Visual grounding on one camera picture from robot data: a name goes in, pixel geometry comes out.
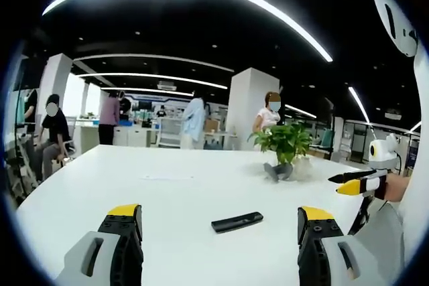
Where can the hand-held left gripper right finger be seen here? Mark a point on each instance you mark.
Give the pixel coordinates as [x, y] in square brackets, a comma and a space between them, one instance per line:
[321, 249]

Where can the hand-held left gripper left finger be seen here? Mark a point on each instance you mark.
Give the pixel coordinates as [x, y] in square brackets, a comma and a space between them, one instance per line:
[100, 252]

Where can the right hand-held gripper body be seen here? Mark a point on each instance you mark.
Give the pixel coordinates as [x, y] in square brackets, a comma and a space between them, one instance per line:
[383, 155]

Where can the black remote control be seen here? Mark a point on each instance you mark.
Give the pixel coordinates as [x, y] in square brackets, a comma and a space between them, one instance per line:
[236, 221]

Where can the person's right hand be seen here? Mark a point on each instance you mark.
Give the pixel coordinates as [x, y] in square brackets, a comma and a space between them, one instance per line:
[397, 187]

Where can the white robot body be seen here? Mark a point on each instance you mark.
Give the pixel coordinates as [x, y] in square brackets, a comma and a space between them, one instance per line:
[419, 115]

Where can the green potted plant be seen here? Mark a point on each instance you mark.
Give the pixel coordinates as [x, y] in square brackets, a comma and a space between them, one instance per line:
[285, 142]

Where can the white square pillar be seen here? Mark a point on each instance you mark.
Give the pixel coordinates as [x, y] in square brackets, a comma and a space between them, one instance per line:
[253, 105]
[55, 78]

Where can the white worn device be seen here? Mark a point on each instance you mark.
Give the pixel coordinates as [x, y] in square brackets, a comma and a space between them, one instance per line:
[393, 14]

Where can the black wall screen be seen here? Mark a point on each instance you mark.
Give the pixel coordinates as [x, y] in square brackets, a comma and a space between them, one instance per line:
[28, 73]

